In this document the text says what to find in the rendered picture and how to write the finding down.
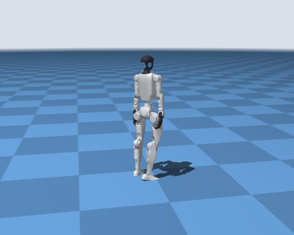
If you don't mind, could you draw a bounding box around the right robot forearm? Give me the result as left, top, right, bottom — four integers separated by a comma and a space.
157, 93, 165, 116

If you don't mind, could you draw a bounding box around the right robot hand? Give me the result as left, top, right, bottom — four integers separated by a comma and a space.
154, 112, 164, 129

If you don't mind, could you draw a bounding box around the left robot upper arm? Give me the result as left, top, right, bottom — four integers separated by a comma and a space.
134, 74, 140, 97

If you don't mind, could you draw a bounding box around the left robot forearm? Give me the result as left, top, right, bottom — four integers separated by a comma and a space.
134, 96, 140, 112

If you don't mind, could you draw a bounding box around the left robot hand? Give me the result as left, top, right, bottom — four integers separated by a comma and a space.
133, 109, 137, 125

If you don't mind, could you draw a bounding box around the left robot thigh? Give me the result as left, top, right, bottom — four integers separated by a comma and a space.
133, 111, 146, 148

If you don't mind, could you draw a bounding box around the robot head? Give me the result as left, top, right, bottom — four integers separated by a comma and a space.
141, 55, 154, 74

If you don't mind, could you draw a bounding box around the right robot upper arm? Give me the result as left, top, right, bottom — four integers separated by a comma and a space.
152, 74, 162, 99

